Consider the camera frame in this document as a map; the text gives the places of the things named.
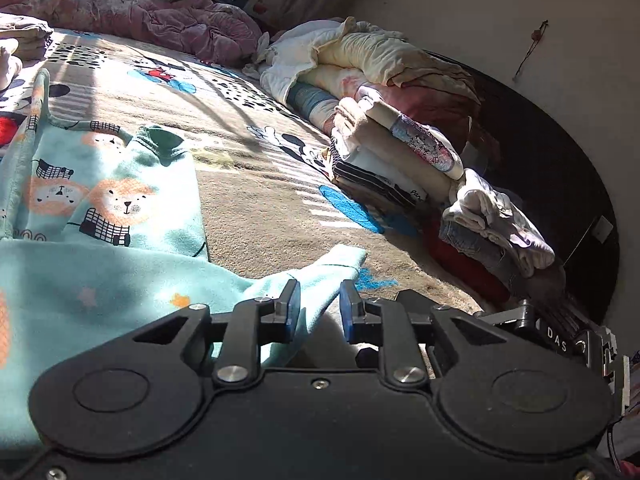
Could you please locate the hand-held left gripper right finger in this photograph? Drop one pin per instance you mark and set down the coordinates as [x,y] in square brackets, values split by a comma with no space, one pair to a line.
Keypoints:
[346,310]

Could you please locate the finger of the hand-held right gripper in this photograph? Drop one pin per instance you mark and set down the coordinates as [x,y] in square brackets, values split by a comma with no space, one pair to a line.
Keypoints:
[412,302]

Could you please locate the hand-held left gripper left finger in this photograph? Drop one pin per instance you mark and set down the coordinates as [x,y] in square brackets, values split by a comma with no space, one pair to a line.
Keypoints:
[292,310]

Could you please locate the teal lion print pajama garment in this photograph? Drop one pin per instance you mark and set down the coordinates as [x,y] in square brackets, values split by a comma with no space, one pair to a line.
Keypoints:
[125,280]

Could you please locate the stack of folded clothes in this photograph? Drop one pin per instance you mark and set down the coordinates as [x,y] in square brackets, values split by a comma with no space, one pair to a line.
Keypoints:
[370,135]

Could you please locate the red cloth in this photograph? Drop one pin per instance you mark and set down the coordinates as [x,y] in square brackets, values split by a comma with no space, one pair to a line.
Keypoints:
[450,265]

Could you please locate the folded blue jeans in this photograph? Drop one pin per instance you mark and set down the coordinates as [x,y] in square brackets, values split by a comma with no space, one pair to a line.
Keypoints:
[470,247]

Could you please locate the folded white garment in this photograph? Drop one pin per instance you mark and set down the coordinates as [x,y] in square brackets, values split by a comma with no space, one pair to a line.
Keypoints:
[495,220]

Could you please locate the cartoon printed bed blanket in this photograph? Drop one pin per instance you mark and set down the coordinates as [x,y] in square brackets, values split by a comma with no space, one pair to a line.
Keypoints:
[250,160]

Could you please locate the dark curved headboard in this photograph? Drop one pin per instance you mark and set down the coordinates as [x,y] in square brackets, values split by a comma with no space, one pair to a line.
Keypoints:
[550,170]

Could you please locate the maroon blanket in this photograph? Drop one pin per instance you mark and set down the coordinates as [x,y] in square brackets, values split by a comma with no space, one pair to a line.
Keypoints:
[440,105]

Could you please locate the cream bedding pile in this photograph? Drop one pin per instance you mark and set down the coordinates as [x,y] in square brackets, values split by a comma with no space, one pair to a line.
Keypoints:
[360,50]

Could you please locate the purple quilt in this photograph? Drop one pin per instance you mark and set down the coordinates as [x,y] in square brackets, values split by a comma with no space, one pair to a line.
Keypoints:
[125,15]

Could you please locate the small white cloth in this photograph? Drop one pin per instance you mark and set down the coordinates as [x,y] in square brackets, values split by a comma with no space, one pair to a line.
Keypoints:
[6,67]

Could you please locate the folded grey cloth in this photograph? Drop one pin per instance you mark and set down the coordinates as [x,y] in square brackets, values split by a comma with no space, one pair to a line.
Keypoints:
[25,35]

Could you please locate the white wall socket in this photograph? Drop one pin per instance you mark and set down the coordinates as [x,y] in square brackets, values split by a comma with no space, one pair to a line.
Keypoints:
[602,228]

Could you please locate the hanging wall ornament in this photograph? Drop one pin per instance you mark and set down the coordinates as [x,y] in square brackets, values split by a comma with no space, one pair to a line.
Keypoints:
[537,35]

